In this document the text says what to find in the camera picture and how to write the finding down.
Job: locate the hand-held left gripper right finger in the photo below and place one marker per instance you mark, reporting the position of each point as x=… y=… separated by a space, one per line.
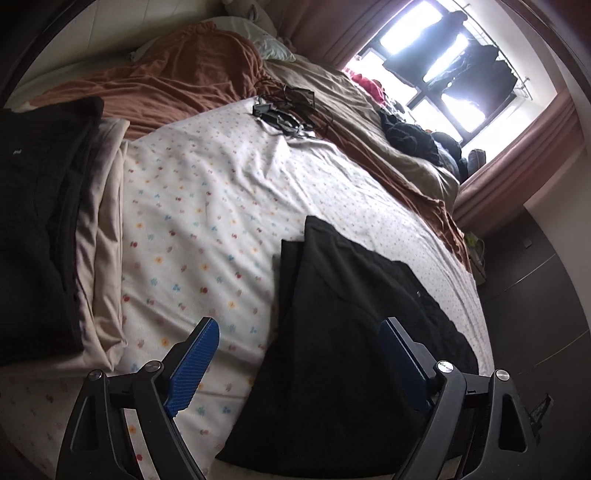
x=406 y=364

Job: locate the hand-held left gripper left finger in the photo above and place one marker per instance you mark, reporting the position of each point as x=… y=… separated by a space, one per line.
x=194 y=364

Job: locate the black jacket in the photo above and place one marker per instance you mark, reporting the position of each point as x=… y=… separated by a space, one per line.
x=341 y=323

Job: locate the dark clothes pile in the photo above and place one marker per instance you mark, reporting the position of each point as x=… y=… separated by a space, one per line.
x=457 y=152

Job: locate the crumpled black clothes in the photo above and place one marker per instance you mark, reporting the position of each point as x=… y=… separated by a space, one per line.
x=411 y=136

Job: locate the white nightstand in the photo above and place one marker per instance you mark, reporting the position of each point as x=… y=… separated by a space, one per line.
x=480 y=267

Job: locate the green item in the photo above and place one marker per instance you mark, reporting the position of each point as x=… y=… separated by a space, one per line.
x=472 y=238

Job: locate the folded beige garment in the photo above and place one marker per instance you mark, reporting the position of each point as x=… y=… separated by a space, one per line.
x=104 y=240

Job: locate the white floral bedsheet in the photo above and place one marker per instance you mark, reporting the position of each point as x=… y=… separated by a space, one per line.
x=207 y=207

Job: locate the folded black garment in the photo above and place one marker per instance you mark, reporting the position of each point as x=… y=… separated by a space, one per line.
x=37 y=221

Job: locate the pink curtain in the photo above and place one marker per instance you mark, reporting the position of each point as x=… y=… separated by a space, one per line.
x=332 y=32
x=521 y=161

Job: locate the beige duvet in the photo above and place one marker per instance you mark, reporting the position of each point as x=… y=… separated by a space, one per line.
x=351 y=115

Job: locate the window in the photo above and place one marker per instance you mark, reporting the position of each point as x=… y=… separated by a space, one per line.
x=461 y=101

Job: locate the pink cloth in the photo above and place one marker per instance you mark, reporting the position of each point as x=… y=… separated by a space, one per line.
x=367 y=85

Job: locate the brown blanket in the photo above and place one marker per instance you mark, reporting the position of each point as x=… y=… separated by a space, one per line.
x=184 y=78

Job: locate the hanging dark garments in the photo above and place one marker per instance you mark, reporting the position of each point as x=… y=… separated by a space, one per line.
x=480 y=83

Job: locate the hanging dark coat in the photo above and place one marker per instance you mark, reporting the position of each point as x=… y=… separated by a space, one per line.
x=429 y=50

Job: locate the bed with cream headboard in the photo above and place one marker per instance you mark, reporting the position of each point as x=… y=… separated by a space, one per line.
x=25 y=92

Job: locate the pale pillow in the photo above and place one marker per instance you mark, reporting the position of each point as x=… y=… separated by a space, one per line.
x=258 y=37

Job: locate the beige plush toy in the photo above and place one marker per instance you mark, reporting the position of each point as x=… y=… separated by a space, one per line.
x=244 y=5

